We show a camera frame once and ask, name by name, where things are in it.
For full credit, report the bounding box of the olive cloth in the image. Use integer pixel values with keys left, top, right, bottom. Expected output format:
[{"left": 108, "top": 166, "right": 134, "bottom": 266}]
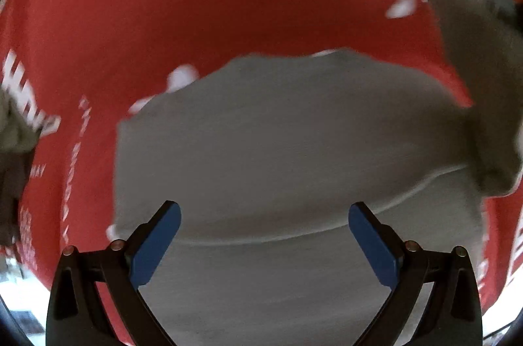
[{"left": 0, "top": 88, "right": 38, "bottom": 156}]

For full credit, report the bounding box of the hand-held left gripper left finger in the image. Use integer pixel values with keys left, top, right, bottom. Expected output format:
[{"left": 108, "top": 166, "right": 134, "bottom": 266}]
[{"left": 46, "top": 200, "right": 181, "bottom": 346}]

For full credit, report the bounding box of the grey small garment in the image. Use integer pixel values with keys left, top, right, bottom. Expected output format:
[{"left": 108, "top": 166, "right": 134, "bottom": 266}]
[{"left": 108, "top": 0, "right": 523, "bottom": 346}]

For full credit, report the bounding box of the dark cloth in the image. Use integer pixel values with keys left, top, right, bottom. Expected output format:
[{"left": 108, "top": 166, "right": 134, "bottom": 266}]
[{"left": 0, "top": 152, "right": 32, "bottom": 246}]

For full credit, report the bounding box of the red printed blanket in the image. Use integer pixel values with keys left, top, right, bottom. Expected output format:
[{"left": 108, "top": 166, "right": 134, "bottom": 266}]
[{"left": 0, "top": 0, "right": 523, "bottom": 346}]

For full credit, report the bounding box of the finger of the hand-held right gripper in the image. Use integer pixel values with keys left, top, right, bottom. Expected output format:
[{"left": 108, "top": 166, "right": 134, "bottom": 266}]
[{"left": 483, "top": 0, "right": 520, "bottom": 29}]

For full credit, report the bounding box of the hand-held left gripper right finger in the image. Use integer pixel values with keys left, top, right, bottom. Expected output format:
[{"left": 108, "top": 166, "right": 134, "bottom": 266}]
[{"left": 348, "top": 201, "right": 483, "bottom": 346}]

